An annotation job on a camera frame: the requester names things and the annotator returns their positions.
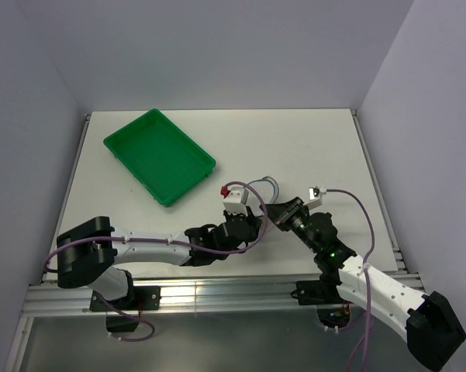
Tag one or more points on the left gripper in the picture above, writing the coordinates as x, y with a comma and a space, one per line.
254, 223

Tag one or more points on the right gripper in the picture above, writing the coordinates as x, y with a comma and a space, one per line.
281, 212

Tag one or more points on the white mesh laundry bag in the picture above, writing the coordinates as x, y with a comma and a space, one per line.
268, 188

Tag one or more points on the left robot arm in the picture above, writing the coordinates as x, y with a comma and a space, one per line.
91, 254

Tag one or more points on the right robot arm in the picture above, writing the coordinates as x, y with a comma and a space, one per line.
426, 322

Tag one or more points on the green plastic tray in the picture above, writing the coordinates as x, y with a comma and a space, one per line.
163, 158

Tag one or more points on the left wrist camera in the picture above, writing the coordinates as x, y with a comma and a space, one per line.
235, 200

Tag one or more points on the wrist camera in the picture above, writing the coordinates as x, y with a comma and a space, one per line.
235, 200
315, 197

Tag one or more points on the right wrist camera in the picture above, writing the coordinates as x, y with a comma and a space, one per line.
315, 197

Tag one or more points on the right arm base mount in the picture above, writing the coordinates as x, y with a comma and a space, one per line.
324, 292

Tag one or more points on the aluminium frame rail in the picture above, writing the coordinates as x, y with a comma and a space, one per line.
222, 294

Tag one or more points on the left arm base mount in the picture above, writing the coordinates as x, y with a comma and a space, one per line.
142, 298

